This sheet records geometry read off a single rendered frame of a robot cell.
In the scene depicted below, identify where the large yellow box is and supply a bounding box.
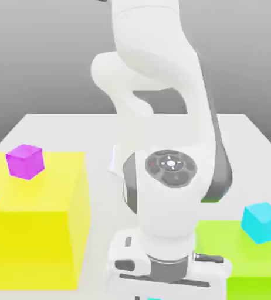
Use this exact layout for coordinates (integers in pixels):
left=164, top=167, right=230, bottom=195
left=0, top=151, right=91, bottom=292

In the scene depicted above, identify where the large green box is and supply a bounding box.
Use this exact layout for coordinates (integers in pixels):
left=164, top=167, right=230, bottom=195
left=194, top=219, right=271, bottom=300

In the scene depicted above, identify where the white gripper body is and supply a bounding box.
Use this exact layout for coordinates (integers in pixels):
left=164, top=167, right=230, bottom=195
left=103, top=260, right=233, bottom=300

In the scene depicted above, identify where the small purple cube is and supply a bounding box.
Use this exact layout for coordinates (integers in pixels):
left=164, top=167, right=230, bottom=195
left=5, top=144, right=45, bottom=181

